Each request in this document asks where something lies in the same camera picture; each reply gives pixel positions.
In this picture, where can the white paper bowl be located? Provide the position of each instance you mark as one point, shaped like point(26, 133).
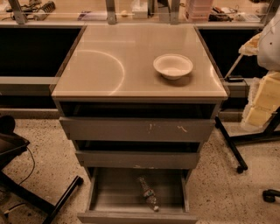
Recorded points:
point(173, 66)

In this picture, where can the middle grey drawer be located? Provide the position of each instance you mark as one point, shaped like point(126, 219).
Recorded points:
point(139, 155)

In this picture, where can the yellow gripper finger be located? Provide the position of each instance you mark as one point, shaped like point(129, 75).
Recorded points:
point(263, 101)

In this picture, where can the white box on shelf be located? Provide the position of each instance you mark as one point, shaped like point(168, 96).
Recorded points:
point(139, 9)

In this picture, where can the grey drawer cabinet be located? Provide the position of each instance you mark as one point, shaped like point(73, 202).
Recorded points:
point(114, 63)

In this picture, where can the grey drawer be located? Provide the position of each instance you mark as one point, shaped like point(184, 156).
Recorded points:
point(140, 122)
point(116, 197)
point(139, 155)

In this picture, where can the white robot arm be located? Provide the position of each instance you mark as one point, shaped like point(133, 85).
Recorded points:
point(266, 46)

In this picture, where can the bottom grey drawer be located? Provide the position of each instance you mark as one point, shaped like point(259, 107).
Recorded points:
point(116, 197)

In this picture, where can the black caster wheel right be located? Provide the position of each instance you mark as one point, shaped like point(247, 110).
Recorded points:
point(270, 195)

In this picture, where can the black stand base right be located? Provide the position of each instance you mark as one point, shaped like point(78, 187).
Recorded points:
point(269, 134)

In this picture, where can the top grey drawer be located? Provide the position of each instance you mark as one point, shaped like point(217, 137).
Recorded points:
point(140, 122)

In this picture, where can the pink stacked bins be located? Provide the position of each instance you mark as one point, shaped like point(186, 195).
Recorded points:
point(198, 10)

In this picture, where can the white pole with black base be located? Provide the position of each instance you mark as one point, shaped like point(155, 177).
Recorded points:
point(232, 68)

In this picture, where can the clear plastic water bottle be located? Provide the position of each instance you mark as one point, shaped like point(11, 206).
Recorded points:
point(149, 194)

